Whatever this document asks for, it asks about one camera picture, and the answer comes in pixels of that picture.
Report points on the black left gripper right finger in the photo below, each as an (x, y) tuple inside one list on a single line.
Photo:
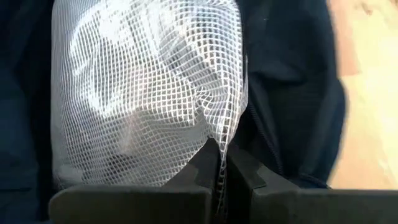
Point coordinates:
[(311, 207)]

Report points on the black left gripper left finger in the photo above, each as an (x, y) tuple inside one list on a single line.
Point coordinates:
[(130, 205)]

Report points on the white mesh zip pouch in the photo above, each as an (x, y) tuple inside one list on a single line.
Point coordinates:
[(140, 93)]

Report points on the navy blue backpack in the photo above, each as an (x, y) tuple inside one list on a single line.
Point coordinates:
[(289, 93)]

